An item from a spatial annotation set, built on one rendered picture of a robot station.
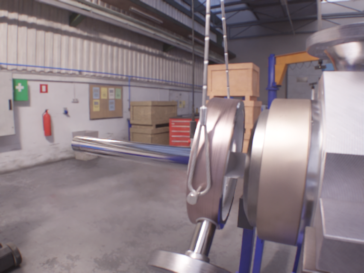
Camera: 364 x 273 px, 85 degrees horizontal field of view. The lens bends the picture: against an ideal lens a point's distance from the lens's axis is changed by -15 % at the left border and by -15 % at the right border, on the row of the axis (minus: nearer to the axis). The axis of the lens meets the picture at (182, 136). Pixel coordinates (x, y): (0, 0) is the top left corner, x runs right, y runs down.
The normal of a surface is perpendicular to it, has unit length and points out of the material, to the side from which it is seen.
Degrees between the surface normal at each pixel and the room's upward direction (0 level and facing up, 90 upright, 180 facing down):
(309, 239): 0
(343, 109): 45
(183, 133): 90
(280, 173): 78
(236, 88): 90
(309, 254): 0
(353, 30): 90
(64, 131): 90
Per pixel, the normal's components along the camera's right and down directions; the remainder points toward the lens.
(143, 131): -0.58, 0.11
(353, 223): 0.00, -0.99
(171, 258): -0.44, -0.67
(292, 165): -0.47, -0.19
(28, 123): 0.86, 0.07
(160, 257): -0.64, -0.63
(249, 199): -0.48, 0.33
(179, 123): -0.20, 0.13
